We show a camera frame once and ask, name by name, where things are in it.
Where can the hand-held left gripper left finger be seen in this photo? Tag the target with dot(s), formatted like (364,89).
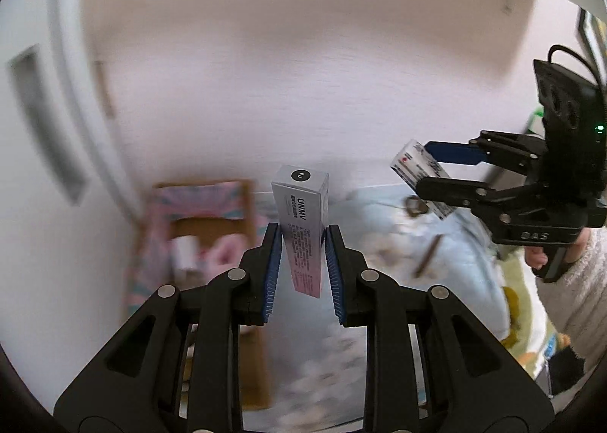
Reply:
(271,272)

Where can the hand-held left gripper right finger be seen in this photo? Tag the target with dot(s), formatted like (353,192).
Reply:
(334,272)

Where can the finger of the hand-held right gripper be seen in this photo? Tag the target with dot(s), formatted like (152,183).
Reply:
(445,189)
(450,152)

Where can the white patterned small box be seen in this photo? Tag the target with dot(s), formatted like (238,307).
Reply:
(412,163)

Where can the pink fluffy headband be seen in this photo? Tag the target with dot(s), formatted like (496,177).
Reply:
(223,250)

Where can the silver rectangular box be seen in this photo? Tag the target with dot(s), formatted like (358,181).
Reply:
(301,224)

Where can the pink striped cardboard box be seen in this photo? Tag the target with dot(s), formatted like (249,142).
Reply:
(156,224)

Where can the person's right forearm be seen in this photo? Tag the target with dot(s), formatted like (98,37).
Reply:
(583,300)

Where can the person's right hand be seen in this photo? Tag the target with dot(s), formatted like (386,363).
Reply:
(536,260)

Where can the green tissue pack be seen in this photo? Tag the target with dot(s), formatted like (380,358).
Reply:
(536,122)

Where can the light blue floral blanket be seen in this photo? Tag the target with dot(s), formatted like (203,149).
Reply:
(379,234)

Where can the brown stick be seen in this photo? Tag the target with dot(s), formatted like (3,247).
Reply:
(429,255)

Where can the striped floral pillow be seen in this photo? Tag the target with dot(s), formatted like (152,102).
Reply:
(517,305)

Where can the dark cloth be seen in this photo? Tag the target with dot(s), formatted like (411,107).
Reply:
(566,369)

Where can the white cabinet door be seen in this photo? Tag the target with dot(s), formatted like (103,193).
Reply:
(28,272)

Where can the wall picture frame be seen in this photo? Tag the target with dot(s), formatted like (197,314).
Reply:
(593,30)

